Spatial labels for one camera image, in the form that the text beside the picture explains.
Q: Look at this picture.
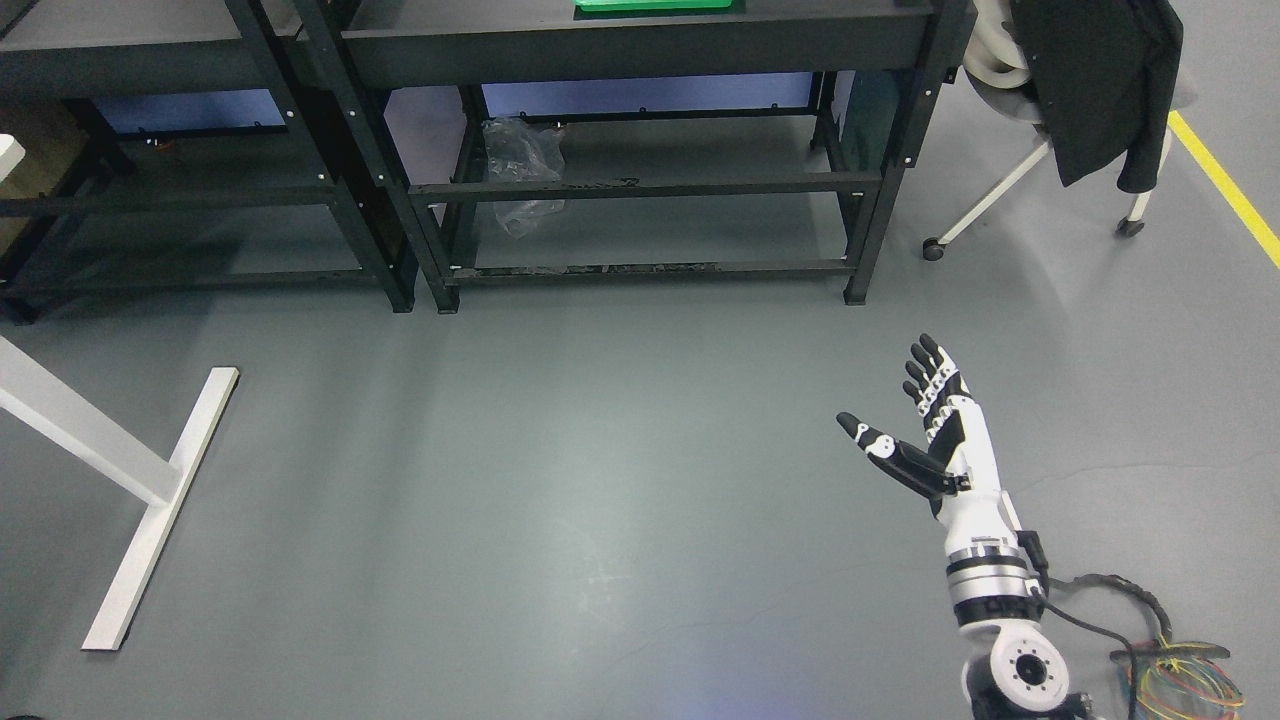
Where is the white robotic hand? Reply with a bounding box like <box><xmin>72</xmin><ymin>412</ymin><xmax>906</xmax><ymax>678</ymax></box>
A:
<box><xmin>836</xmin><ymin>333</ymin><xmax>1019</xmax><ymax>551</ymax></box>

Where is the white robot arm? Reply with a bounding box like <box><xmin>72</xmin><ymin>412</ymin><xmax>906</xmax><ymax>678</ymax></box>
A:
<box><xmin>836</xmin><ymin>334</ymin><xmax>1093</xmax><ymax>719</ymax></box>

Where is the black metal shelf right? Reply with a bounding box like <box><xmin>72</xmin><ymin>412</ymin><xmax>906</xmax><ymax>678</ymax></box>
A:
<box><xmin>297</xmin><ymin>1</ymin><xmax>977</xmax><ymax>314</ymax></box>

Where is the black metal shelf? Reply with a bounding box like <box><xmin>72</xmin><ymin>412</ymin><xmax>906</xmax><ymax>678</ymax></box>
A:
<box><xmin>3</xmin><ymin>1</ymin><xmax>419</xmax><ymax>324</ymax></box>
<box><xmin>297</xmin><ymin>1</ymin><xmax>977</xmax><ymax>314</ymax></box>

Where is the green plastic tray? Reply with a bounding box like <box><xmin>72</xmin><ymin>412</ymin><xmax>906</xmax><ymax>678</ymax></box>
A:
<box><xmin>573</xmin><ymin>0</ymin><xmax>733</xmax><ymax>14</ymax></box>

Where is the black metal shelf left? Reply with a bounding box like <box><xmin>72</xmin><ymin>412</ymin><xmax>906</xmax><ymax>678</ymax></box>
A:
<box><xmin>3</xmin><ymin>1</ymin><xmax>419</xmax><ymax>324</ymax></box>

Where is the black jacket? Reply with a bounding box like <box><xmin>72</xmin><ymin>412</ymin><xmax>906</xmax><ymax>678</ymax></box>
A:
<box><xmin>1011</xmin><ymin>1</ymin><xmax>1184</xmax><ymax>193</ymax></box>

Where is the clear plastic bag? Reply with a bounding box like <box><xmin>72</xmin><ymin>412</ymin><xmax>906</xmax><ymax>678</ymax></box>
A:
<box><xmin>481</xmin><ymin>117</ymin><xmax>566</xmax><ymax>240</ymax></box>

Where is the white table leg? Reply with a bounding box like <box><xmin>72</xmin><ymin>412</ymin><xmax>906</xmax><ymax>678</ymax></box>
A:
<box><xmin>1</xmin><ymin>340</ymin><xmax>241</xmax><ymax>652</ymax></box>

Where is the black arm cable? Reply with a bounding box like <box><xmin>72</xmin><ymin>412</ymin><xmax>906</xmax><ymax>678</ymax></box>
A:
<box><xmin>1041</xmin><ymin>571</ymin><xmax>1172</xmax><ymax>720</ymax></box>

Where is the coloured wire bundle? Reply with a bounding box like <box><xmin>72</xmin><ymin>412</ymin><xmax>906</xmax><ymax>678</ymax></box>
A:
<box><xmin>1108</xmin><ymin>641</ymin><xmax>1245</xmax><ymax>720</ymax></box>

